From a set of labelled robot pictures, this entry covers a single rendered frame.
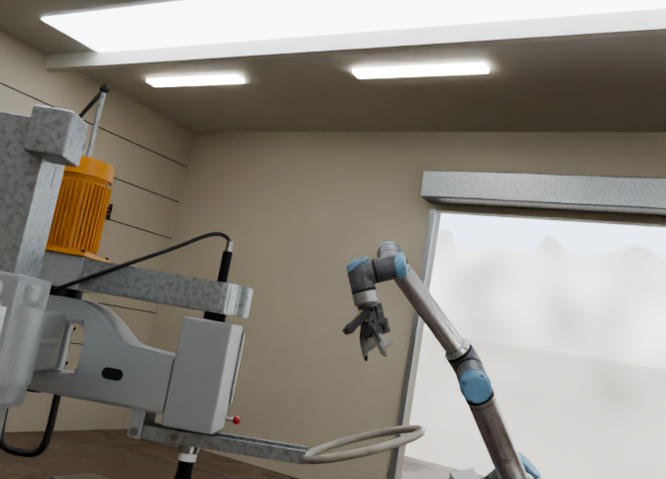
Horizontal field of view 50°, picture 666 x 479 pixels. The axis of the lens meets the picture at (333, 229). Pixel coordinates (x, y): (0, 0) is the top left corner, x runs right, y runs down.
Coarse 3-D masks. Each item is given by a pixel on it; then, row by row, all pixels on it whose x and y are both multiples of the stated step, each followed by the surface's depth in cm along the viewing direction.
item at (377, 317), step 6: (360, 306) 259; (366, 306) 257; (372, 306) 260; (378, 306) 261; (372, 312) 259; (378, 312) 260; (372, 318) 259; (378, 318) 260; (384, 318) 259; (366, 324) 257; (378, 324) 258; (384, 324) 258; (366, 330) 258; (384, 330) 258; (366, 336) 258; (372, 336) 256
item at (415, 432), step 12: (372, 432) 292; (384, 432) 290; (396, 432) 287; (408, 432) 283; (420, 432) 260; (324, 444) 286; (336, 444) 289; (384, 444) 248; (396, 444) 250; (312, 456) 256; (324, 456) 251; (336, 456) 249; (348, 456) 247; (360, 456) 247
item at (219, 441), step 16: (144, 432) 270; (160, 432) 270; (176, 432) 270; (192, 432) 270; (208, 448) 268; (224, 448) 268; (240, 448) 267; (256, 448) 267; (272, 448) 267; (288, 448) 266; (304, 448) 277
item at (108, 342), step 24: (72, 312) 276; (96, 312) 276; (96, 336) 274; (120, 336) 274; (96, 360) 272; (120, 360) 272; (144, 360) 271; (168, 360) 271; (48, 384) 272; (72, 384) 271; (96, 384) 271; (120, 384) 270; (144, 384) 270; (168, 384) 270; (144, 408) 268
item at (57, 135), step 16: (32, 112) 215; (48, 112) 215; (64, 112) 215; (32, 128) 214; (48, 128) 214; (64, 128) 215; (80, 128) 223; (32, 144) 214; (48, 144) 214; (64, 144) 214; (80, 144) 225; (48, 160) 223; (64, 160) 218
